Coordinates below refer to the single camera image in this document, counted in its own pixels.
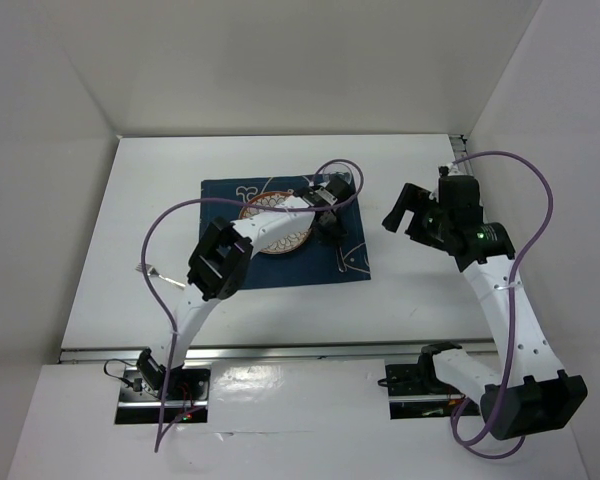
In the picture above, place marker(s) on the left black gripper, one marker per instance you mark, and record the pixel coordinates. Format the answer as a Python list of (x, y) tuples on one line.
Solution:
[(336, 233)]

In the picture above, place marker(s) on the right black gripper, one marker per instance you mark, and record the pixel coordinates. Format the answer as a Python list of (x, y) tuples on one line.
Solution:
[(415, 198)]

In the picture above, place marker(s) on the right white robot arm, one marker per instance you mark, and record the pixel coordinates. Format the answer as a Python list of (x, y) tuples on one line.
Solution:
[(532, 393)]

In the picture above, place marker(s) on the clear plastic cup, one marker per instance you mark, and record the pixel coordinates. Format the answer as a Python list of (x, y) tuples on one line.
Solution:
[(343, 175)]

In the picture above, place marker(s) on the front aluminium rail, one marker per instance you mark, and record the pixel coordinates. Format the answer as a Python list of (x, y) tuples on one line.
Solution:
[(259, 352)]

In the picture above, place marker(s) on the silver table knife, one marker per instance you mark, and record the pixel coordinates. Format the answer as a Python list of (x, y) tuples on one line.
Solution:
[(341, 265)]

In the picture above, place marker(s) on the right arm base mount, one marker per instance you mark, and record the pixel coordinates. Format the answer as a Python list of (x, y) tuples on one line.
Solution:
[(413, 390)]

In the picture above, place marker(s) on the blue whale placemat cloth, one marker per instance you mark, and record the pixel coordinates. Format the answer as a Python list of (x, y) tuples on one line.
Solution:
[(312, 263)]

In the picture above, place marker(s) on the floral ceramic plate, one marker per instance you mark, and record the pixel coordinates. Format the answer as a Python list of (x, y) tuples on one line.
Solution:
[(273, 223)]

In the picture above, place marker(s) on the silver fork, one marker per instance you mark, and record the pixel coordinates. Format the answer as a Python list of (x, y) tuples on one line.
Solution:
[(151, 272)]

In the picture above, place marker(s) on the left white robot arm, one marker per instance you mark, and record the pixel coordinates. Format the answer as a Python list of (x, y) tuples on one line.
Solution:
[(220, 262)]

